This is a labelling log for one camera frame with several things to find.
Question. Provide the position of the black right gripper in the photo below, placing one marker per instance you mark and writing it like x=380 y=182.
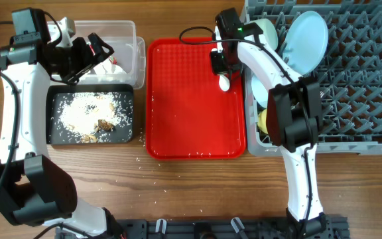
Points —
x=218 y=68

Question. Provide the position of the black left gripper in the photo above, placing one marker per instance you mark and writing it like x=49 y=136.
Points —
x=80 y=44

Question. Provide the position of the white plastic spoon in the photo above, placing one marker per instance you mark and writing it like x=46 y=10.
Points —
x=224 y=83

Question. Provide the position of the white napkin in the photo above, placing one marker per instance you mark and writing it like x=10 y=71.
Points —
x=107 y=67

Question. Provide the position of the red snack wrapper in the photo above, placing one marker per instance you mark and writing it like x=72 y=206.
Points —
x=111 y=59

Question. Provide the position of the light blue bowl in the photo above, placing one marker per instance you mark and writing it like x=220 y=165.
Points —
x=259 y=92

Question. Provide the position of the mint green bowl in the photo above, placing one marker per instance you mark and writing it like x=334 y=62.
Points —
x=269 y=32

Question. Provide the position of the leftover rice and food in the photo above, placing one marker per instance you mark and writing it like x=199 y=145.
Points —
x=88 y=114

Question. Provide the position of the yellow plastic cup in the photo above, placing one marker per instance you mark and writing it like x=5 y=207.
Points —
x=262 y=122

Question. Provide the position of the light blue plate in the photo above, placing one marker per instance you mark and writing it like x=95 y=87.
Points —
x=306 y=42

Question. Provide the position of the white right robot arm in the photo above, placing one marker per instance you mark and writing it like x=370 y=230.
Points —
x=293 y=113

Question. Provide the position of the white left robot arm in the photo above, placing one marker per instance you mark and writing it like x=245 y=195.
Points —
x=34 y=191

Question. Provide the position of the clear plastic waste bin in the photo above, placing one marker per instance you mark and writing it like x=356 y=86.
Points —
x=129 y=51

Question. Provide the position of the black waste tray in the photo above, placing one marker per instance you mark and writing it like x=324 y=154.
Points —
x=55 y=132

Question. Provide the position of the grey dishwasher rack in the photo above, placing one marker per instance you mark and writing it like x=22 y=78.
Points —
x=350 y=74

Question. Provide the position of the red serving tray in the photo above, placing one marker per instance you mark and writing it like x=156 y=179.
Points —
x=188 y=116

